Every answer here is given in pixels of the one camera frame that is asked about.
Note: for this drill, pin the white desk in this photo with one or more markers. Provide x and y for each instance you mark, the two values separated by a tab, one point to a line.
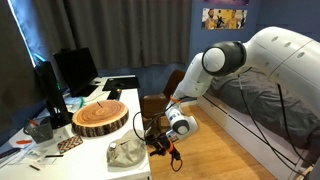
93	160

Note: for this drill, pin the zigzag patterned case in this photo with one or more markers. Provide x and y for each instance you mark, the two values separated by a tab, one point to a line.
70	144

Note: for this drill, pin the grey mesh pen cup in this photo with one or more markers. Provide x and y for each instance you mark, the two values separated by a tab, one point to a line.
40	133

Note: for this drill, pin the teal plastic wrap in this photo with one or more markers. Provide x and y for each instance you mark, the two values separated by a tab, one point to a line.
80	101

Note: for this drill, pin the brown leather chair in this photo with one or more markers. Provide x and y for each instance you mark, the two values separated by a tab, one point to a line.
151	105

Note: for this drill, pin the small black stick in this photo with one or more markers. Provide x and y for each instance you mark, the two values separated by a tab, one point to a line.
34	167

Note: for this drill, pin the black mouse pad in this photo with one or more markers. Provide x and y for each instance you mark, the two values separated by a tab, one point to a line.
128	83

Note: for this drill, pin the crumpled grey cloth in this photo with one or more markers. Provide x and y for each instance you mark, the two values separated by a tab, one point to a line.
128	150

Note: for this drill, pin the white paper sheets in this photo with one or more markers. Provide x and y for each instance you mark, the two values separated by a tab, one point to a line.
33	155

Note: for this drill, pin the dark grey curtain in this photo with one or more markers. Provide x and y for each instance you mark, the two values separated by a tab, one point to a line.
150	30
66	26
13	66

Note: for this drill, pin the black pen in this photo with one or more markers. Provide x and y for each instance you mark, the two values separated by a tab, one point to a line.
53	155

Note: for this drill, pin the round wood slice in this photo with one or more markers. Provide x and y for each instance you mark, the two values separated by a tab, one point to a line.
100	115

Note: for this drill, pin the wooden board corner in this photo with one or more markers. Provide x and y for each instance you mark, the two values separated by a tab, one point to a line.
308	173

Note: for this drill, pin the orange marker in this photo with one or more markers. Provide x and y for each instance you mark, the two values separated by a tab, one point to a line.
23	141

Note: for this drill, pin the white bed frame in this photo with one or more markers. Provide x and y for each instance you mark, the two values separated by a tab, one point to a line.
240	133

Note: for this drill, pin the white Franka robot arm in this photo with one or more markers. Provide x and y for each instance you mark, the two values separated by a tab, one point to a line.
283	56

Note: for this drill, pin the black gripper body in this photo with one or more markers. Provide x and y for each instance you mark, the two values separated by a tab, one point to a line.
163	145

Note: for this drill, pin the grey bed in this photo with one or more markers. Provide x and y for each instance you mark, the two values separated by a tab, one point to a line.
266	100

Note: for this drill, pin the basketball players poster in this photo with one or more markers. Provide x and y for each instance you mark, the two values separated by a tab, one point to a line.
223	19

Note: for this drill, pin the purple wall poster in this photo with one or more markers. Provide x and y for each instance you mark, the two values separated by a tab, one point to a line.
226	2

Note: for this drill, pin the black computer monitor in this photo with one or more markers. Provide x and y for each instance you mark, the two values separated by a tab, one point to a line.
76	70
50	90

